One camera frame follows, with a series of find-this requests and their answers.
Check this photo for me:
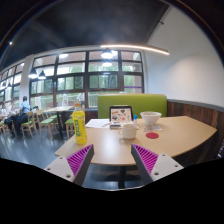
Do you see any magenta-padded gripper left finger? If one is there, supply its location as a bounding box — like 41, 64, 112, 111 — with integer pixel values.
43, 143, 95, 187

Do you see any white paper sheet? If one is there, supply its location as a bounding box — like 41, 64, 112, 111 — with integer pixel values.
85, 118, 111, 129

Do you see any group of green-seated wooden chairs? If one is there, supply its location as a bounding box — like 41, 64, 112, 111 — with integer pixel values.
0, 109, 76, 140

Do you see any flat round red coaster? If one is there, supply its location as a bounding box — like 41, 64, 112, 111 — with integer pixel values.
145, 132, 160, 140

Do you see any white ribbed mug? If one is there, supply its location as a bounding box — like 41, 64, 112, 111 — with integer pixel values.
117, 123, 139, 140

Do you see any white bowl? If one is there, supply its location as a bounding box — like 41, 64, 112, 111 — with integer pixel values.
139, 111, 163, 127

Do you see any wooden dining table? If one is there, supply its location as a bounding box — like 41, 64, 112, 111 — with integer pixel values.
43, 105, 75, 134

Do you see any long curved strip light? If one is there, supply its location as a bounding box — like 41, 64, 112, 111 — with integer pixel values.
99, 44, 170, 56

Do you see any large dark-framed window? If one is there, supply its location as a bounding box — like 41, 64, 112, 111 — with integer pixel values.
0, 49, 145, 111

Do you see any black-framed tablet with pictures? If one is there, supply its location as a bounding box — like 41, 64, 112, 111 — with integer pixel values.
109, 105, 134, 127

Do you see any green upholstered bench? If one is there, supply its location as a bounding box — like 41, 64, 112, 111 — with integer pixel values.
97, 93, 168, 120

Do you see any person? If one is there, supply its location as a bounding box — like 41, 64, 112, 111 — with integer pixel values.
9, 95, 32, 139
0, 101, 17, 129

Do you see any yellow drink bottle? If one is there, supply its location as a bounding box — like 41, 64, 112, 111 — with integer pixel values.
72, 103, 88, 145

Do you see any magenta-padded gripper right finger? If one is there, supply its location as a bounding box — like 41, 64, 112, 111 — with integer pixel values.
130, 143, 185, 186

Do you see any group of pendant ceiling lights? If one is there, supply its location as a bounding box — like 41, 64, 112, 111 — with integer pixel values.
28, 48, 114, 80

